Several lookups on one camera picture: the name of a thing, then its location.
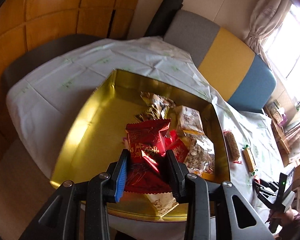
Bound tissue box on shelf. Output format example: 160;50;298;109
268;100;287;127

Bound beige tied curtain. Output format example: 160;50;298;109
244;0;292;66

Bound sunflower seed snack bag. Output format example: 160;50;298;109
184;131;215;177

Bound shiny red foil snack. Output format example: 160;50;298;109
125;119;171;194

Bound dark brown gold snack bag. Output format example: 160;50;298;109
135;92;175;122

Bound white green-patterned tablecloth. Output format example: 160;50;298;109
6;36;300;240

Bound small red patterned snack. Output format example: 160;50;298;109
165;130;189;163

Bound wooden side shelf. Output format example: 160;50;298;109
263;106;300;180

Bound beige printed snack pack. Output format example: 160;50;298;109
175;106;203;132

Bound person's right hand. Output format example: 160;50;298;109
267;207;300;240

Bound grey yellow blue chair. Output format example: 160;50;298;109
164;10;276;113

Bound cracker pack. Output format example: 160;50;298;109
242;145;257;175

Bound white ba zhen snack pack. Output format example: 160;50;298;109
146;193;179;218

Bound gold tin box, maroon sides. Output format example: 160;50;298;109
50;70;230;222

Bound grain bar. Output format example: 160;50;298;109
223;131;242;164

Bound dark brown chair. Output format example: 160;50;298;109
1;34;100;91

